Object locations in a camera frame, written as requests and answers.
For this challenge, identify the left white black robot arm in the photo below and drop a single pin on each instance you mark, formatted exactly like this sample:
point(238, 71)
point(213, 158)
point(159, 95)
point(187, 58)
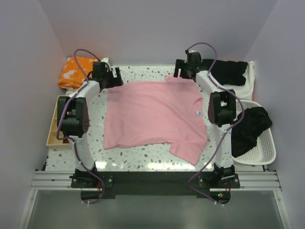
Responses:
point(73, 116)

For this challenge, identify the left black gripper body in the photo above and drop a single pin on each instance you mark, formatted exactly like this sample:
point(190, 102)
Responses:
point(110, 81)

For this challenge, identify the wooden compartment tray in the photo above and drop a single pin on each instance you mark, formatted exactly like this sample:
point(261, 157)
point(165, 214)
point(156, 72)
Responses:
point(52, 141)

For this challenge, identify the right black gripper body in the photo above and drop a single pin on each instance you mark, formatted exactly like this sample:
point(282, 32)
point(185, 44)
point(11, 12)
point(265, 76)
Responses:
point(182, 64)

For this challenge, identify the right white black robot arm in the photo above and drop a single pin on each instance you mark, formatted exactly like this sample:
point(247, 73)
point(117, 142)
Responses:
point(221, 113)

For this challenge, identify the orange white folded t-shirt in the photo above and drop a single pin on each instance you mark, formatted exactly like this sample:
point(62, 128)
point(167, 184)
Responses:
point(71, 77)

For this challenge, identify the pink t-shirt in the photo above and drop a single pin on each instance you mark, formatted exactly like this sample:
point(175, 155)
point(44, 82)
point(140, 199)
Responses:
point(155, 112)

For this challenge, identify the white plastic laundry basket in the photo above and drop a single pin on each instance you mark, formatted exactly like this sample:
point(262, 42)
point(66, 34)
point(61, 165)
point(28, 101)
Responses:
point(262, 154)

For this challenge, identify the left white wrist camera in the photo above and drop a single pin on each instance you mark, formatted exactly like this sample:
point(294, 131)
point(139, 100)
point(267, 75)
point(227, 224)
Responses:
point(107, 60)

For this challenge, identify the black t-shirt in basket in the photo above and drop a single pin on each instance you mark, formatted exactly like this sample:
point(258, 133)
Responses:
point(245, 134)

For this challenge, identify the aluminium rail frame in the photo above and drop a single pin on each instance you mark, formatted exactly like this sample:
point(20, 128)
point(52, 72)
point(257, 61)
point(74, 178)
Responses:
point(56, 175)

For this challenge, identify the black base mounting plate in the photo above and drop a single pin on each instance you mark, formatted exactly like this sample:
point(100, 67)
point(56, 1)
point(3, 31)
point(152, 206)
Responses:
point(109, 185)

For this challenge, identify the black folded t-shirt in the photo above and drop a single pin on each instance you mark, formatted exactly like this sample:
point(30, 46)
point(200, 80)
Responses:
point(229, 72)

